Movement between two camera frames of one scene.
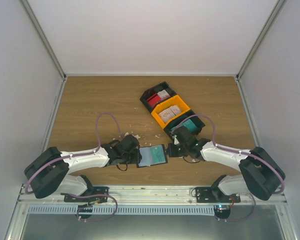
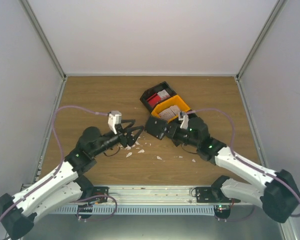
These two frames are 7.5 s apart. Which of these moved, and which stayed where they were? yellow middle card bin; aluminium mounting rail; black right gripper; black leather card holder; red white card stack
Moved: black right gripper; black leather card holder
Stayed: red white card stack; aluminium mounting rail; yellow middle card bin
